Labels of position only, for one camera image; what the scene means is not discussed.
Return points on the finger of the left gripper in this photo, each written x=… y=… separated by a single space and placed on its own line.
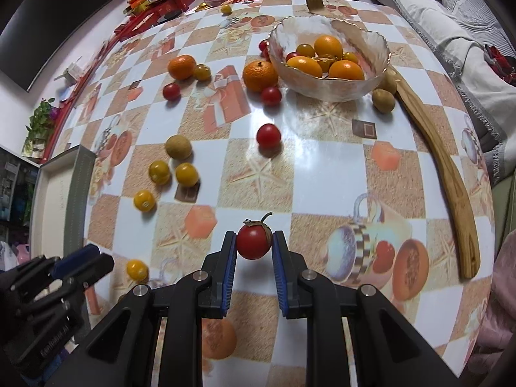
x=88 y=275
x=73 y=262

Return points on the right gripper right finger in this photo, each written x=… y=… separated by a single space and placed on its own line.
x=293 y=299

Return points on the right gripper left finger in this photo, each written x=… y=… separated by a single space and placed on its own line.
x=215 y=295

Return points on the red cherry tomato with stem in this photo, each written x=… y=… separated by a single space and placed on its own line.
x=254 y=239

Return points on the brown longan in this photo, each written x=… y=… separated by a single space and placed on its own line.
x=389 y=81
x=178 y=147
x=383 y=100

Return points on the white tray box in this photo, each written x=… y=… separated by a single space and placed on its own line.
x=58 y=213

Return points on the brown longan on table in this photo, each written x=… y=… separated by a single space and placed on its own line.
x=178 y=147

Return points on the green potted plant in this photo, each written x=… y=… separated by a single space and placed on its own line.
x=40 y=129

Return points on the wooden spatula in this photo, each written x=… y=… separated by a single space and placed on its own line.
x=371 y=45

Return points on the olive yellow cherry tomato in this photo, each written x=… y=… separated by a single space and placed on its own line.
x=202 y=73

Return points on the orange mandarin by bowl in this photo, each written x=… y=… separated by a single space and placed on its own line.
x=259 y=75

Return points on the orange mandarin far left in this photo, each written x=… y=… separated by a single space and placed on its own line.
x=182 y=67

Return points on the orange in bowl left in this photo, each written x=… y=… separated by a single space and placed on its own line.
x=306 y=65

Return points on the orange in bowl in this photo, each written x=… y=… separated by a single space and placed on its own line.
x=327 y=46
x=346 y=70
x=306 y=65

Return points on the orange in bowl right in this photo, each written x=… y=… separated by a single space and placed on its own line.
x=346 y=70

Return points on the glass fruit bowl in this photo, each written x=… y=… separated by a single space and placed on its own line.
x=295 y=36

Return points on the brown longan behind bowl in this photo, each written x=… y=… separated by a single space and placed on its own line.
x=389 y=81

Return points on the red tomato behind bowl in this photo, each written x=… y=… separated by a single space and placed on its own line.
x=263 y=47

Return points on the orange in bowl top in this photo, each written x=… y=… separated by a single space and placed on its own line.
x=327 y=46

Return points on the black television screen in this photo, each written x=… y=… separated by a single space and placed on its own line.
x=33 y=30

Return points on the small yellow fruit far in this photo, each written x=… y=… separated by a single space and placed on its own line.
x=226 y=9

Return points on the red gift boxes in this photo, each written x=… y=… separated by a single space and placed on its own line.
x=145 y=14

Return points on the grey sofa with blanket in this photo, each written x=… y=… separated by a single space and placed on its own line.
x=460 y=34

